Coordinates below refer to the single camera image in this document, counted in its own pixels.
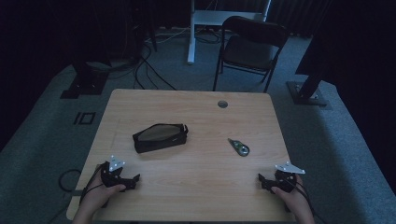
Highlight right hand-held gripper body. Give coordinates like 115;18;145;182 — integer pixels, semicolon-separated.
266;161;306;194

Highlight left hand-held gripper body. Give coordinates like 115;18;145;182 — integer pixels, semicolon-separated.
100;154;134;191

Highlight green correction tape dispenser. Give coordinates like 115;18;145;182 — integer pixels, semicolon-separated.
227;137;251;158

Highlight black pencil case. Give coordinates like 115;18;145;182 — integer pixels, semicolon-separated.
132;122;190;154

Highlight person's right hand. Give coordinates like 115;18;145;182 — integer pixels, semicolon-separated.
270;175;313;217

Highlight person's left hand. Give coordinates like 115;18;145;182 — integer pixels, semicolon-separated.
80;172;127;217

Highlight black folding chair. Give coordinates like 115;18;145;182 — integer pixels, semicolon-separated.
212;16;290;93

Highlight dark curtain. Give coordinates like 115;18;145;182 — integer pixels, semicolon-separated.
294;0;396;195

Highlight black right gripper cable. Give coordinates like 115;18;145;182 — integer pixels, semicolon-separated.
288;177;328;224

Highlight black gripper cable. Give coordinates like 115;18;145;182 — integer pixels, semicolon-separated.
288;177;328;224
58;164;106;205

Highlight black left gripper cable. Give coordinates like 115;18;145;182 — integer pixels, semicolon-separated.
58;164;106;205

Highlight black stand with base plate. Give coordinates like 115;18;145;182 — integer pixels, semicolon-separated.
60;60;112;100
286;62;329;107

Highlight black floor cables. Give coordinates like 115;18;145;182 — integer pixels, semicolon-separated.
133;43;178;91

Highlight white floor cable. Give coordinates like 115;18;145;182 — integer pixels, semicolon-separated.
145;27;191;45

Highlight white desk frame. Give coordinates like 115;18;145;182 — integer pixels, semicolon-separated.
187;0;273;65

